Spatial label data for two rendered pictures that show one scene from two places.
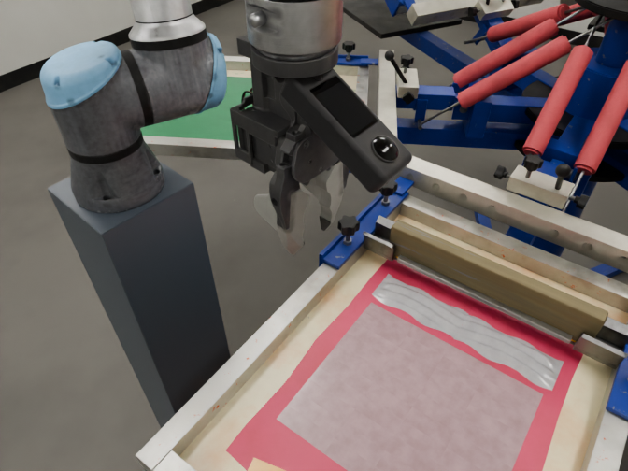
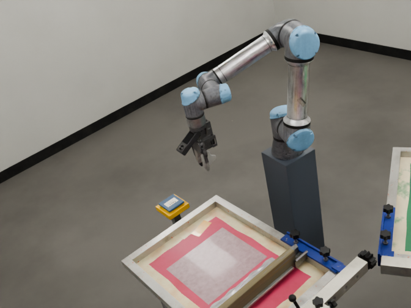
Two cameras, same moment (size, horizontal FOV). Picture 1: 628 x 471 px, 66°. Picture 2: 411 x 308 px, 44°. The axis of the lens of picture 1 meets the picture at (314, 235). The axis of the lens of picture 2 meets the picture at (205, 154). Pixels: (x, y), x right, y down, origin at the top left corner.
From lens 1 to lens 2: 2.11 m
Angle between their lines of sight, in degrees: 82
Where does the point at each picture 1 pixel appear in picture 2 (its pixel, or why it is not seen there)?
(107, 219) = (268, 151)
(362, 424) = (213, 248)
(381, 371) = (232, 256)
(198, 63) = (287, 132)
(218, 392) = (230, 208)
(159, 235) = (274, 170)
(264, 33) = not seen: hidden behind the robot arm
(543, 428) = (196, 299)
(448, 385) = (221, 275)
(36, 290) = not seen: outside the picture
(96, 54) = (281, 111)
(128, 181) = (274, 147)
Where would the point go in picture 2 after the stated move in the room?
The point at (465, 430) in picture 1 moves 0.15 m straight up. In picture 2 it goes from (202, 276) to (195, 251)
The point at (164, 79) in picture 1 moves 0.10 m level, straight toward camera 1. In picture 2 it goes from (281, 129) to (259, 134)
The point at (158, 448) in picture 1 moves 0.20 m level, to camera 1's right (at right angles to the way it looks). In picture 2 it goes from (216, 198) to (207, 225)
